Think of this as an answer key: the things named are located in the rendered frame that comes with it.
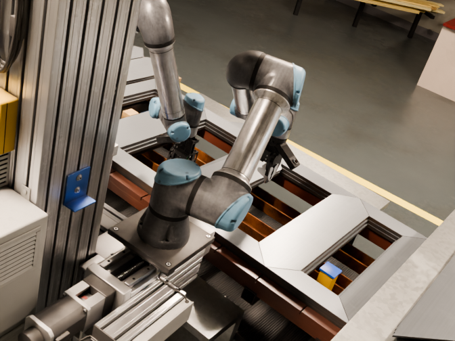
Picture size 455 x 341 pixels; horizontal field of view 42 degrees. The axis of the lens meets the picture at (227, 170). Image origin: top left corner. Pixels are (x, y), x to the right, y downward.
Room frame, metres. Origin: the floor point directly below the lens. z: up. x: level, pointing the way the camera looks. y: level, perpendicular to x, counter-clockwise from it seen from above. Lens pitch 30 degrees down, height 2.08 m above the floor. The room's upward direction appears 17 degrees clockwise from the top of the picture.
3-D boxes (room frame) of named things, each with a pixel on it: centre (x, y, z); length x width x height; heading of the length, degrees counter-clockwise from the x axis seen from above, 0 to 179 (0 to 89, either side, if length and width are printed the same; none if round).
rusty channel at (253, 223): (2.12, 0.00, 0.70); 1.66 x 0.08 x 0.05; 61
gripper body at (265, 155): (2.07, -0.14, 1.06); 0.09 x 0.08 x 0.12; 62
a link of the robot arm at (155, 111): (1.90, 0.26, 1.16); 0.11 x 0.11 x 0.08; 30
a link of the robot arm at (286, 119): (1.96, -0.11, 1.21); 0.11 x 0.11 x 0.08; 79
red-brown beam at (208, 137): (2.43, -0.16, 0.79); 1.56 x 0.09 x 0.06; 61
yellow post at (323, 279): (1.65, -0.43, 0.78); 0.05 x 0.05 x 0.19; 61
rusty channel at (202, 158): (2.31, -0.10, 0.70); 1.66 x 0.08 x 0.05; 61
